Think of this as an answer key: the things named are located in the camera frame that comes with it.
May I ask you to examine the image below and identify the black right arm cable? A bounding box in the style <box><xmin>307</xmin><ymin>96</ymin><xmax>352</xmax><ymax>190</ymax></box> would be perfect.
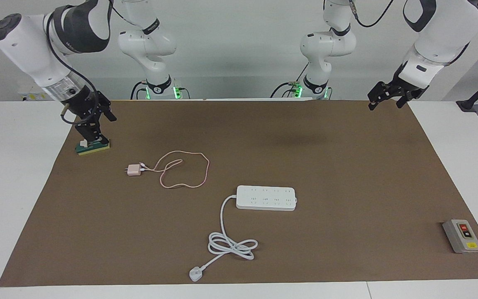
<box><xmin>46</xmin><ymin>12</ymin><xmax>100</xmax><ymax>125</ymax></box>

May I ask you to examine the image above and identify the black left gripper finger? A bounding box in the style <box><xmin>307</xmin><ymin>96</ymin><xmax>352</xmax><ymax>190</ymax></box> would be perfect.
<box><xmin>368</xmin><ymin>92</ymin><xmax>389</xmax><ymax>111</ymax></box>
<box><xmin>396</xmin><ymin>89</ymin><xmax>415</xmax><ymax>109</ymax></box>

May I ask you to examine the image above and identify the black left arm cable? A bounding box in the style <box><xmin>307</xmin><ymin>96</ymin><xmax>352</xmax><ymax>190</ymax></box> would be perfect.
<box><xmin>324</xmin><ymin>0</ymin><xmax>395</xmax><ymax>28</ymax></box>

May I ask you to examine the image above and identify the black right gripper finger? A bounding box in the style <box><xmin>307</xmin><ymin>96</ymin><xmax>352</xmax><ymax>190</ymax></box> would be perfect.
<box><xmin>98</xmin><ymin>99</ymin><xmax>117</xmax><ymax>123</ymax></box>
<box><xmin>76</xmin><ymin>118</ymin><xmax>109</xmax><ymax>145</ymax></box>

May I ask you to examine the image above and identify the black base cable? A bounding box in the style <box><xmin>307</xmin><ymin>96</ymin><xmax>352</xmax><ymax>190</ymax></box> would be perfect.
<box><xmin>130</xmin><ymin>81</ymin><xmax>150</xmax><ymax>100</ymax></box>
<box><xmin>270</xmin><ymin>62</ymin><xmax>308</xmax><ymax>99</ymax></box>

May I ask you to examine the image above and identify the pink charging cable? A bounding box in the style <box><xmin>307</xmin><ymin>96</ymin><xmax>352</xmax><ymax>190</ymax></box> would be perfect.
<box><xmin>139</xmin><ymin>151</ymin><xmax>210</xmax><ymax>189</ymax></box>

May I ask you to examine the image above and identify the white box with yellow labels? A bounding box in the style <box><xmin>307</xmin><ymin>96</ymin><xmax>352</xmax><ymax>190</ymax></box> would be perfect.
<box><xmin>20</xmin><ymin>88</ymin><xmax>53</xmax><ymax>101</ymax></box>

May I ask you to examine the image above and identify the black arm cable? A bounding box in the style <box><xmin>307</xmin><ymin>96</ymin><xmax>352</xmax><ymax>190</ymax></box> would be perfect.
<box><xmin>46</xmin><ymin>12</ymin><xmax>100</xmax><ymax>125</ymax></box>
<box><xmin>324</xmin><ymin>0</ymin><xmax>395</xmax><ymax>28</ymax></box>

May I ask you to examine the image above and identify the white power strip cord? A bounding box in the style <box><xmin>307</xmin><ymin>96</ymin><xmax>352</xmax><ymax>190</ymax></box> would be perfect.
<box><xmin>189</xmin><ymin>195</ymin><xmax>259</xmax><ymax>282</ymax></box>

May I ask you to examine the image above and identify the green block with white clip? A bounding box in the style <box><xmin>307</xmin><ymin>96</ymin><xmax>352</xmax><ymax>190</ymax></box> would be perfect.
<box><xmin>76</xmin><ymin>139</ymin><xmax>111</xmax><ymax>156</ymax></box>

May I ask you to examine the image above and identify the white power strip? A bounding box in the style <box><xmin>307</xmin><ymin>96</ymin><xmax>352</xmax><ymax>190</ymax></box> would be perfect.
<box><xmin>236</xmin><ymin>185</ymin><xmax>298</xmax><ymax>211</ymax></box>

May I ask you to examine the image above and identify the grey on-off switch box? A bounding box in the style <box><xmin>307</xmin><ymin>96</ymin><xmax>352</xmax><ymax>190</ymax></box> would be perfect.
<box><xmin>442</xmin><ymin>219</ymin><xmax>478</xmax><ymax>254</ymax></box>

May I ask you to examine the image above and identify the brown table mat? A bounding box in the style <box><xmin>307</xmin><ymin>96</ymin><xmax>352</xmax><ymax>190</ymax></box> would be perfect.
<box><xmin>0</xmin><ymin>99</ymin><xmax>478</xmax><ymax>288</ymax></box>

